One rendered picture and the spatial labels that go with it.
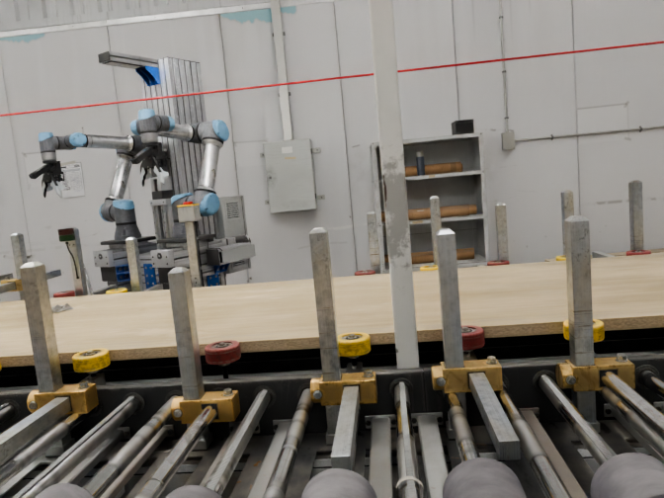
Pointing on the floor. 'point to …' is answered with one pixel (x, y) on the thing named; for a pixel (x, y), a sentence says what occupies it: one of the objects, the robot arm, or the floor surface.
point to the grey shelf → (448, 187)
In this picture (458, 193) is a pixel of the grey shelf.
